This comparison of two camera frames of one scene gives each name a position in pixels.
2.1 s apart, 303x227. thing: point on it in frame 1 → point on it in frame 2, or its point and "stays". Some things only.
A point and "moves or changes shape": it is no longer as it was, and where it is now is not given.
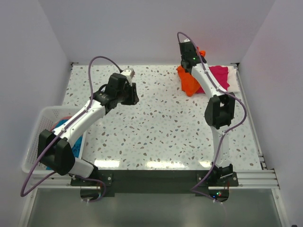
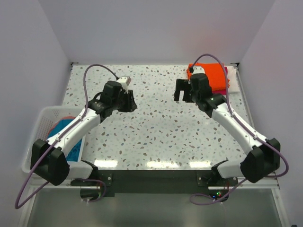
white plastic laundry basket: (47, 116) stays
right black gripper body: (196, 54) → (195, 95)
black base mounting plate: (200, 181) stays
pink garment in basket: (55, 124) stays
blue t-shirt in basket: (76, 145) stays
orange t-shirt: (189, 85) moves or changes shape
